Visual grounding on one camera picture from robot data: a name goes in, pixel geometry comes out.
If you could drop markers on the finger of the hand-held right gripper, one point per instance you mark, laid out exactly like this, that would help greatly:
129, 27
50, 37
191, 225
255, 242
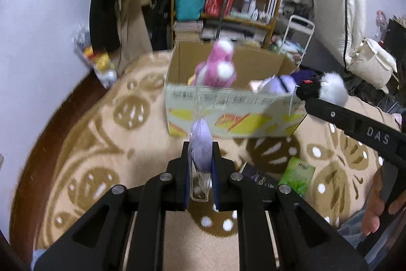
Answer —
349, 121

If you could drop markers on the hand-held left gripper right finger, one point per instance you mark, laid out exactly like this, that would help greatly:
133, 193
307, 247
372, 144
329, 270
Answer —
222, 185

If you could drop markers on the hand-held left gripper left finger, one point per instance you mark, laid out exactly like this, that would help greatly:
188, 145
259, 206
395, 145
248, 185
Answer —
179, 182

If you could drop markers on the black and white fluffy toy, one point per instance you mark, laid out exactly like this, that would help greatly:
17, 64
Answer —
333, 85

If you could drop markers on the white and navy plush toy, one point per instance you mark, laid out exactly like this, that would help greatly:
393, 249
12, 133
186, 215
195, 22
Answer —
279, 83

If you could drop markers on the printed cardboard box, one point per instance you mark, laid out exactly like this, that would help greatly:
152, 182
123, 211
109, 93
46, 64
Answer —
241, 99

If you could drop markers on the pink plush toy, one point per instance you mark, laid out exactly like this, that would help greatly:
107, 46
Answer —
219, 64

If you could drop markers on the person's right hand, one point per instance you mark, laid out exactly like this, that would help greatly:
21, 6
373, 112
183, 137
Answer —
374, 210

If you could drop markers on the dark packet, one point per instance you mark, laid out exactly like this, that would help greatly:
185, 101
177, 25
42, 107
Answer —
257, 175

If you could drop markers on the cream cushion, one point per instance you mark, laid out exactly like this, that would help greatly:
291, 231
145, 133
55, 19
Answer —
371, 64

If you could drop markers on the purple cloth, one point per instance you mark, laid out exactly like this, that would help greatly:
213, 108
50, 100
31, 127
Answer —
309, 71

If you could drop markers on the grey blue cloth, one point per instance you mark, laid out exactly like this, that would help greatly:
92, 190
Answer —
352, 229

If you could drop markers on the green packet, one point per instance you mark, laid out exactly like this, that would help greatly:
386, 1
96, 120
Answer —
296, 175

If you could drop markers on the beige patterned blanket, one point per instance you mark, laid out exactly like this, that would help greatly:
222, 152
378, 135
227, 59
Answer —
95, 147

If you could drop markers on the pink fan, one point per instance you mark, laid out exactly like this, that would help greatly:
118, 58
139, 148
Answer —
380, 18

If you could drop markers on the white trolley cart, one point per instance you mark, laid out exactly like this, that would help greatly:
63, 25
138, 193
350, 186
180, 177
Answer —
301, 21

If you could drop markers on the white upright boards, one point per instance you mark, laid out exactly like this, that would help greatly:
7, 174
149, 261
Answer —
274, 2

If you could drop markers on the plastic bag of toys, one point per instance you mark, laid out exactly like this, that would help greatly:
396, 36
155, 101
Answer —
101, 64

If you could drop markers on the pile of magazines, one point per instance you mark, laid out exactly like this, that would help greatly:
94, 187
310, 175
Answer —
234, 33

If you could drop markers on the row of small bottles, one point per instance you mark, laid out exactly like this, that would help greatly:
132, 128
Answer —
250, 6

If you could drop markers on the stack of books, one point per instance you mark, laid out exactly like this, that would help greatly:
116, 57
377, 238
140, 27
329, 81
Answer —
187, 28

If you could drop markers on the dark hanging clothes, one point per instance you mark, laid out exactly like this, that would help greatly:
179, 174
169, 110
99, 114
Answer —
160, 20

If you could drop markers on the beige trench coat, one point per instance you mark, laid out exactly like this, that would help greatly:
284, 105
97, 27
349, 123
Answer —
133, 20

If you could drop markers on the black hanging coat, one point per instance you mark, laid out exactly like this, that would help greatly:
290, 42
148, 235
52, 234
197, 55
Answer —
103, 17

